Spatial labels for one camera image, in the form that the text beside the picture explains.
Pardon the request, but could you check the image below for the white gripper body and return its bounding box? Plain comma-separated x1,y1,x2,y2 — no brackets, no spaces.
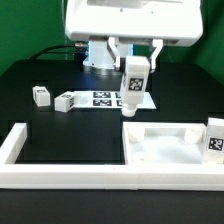
65,0,203,46

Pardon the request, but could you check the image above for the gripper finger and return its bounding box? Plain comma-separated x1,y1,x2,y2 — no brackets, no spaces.
149,39,163,73
107,37,121,71

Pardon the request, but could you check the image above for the white square table top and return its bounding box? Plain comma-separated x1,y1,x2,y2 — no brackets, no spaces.
122,122,206,166

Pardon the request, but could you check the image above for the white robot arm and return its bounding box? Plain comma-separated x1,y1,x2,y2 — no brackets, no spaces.
65,0,203,73

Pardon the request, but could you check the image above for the white marker tag sheet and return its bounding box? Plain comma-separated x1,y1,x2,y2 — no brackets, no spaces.
72,90,157,110

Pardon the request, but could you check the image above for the white U-shaped fence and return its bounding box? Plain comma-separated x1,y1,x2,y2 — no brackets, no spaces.
0,123,224,191

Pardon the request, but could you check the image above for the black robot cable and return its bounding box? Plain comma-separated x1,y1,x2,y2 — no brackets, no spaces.
29,41,89,60

